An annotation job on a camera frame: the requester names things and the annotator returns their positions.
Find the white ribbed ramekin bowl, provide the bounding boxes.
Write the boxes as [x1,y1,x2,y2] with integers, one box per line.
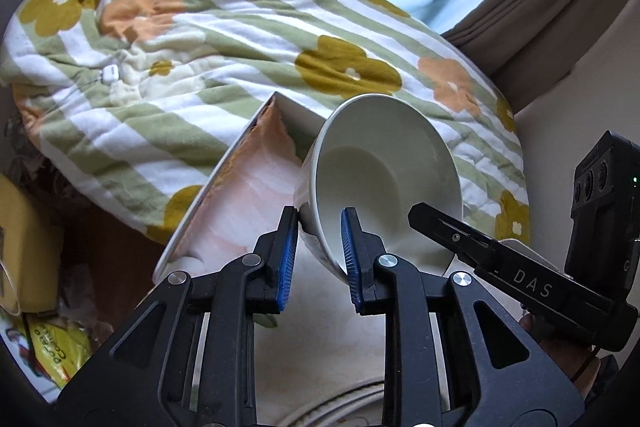
[293,94,463,280]

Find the duck pattern white plate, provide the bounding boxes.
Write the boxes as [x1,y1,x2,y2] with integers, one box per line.
[277,378,384,427]

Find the right hand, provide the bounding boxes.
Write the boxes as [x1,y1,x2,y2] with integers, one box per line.
[518,312,601,399]

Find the yellow snack bag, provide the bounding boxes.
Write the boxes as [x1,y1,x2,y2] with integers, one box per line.
[23,315,92,389]

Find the floral white tablecloth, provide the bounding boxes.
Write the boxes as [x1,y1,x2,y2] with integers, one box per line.
[217,95,384,426]

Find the yellow box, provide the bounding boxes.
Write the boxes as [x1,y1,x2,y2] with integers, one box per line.
[1,176,62,315]

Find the floral striped quilt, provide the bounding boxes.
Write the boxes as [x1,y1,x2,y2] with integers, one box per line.
[1,0,530,244]

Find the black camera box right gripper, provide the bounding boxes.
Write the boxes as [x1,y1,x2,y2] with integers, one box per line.
[565,130,639,300]

